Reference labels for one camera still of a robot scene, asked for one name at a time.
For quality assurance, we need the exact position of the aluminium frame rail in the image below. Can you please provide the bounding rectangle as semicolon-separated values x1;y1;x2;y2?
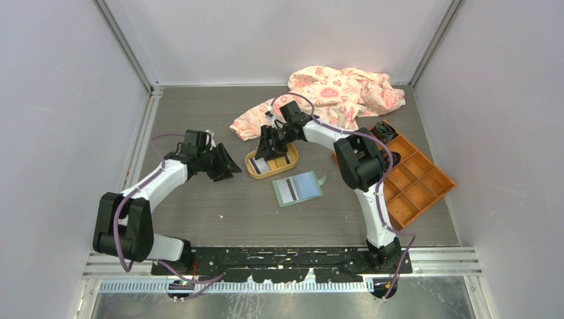
92;0;163;108

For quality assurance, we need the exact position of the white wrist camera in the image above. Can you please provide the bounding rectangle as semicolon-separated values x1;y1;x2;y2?
265;106;284;128
205;130;216;150

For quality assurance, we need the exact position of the purple cable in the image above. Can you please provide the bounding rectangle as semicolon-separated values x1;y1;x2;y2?
266;92;417;300
112;134;227;301

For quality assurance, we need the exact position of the green card holder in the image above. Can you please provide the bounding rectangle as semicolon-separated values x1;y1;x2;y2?
272;171;327;207

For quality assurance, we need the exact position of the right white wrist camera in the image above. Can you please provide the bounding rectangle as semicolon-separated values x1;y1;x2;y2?
265;106;284;128

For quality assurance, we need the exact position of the rolled brown tie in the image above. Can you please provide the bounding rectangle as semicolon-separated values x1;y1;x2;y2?
384;152;402;167

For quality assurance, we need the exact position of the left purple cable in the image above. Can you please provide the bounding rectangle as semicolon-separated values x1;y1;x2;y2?
112;134;227;301

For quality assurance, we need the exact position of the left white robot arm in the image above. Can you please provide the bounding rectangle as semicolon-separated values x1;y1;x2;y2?
92;130;241;274

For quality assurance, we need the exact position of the pink patterned garment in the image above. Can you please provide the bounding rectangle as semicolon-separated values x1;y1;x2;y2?
229;66;406;141

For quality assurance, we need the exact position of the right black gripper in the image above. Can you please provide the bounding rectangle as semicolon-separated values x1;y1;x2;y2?
255;125;295;163

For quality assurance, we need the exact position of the yellow oval tray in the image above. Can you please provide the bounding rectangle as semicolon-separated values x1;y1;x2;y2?
245;144;299;180

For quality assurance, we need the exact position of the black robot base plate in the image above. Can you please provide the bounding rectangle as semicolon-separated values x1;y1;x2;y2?
151;247;412;283

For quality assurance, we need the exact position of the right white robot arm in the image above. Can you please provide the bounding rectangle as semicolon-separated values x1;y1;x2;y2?
255;102;401;273

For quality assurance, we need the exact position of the rolled dark tie back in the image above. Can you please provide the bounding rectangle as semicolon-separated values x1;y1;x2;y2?
370;121;398;144

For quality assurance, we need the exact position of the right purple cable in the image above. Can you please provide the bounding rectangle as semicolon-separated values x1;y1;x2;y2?
266;92;417;300

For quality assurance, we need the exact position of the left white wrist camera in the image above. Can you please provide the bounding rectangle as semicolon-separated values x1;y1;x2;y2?
205;130;216;150

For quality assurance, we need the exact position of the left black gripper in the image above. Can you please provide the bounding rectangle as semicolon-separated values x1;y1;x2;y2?
198;143;241;181

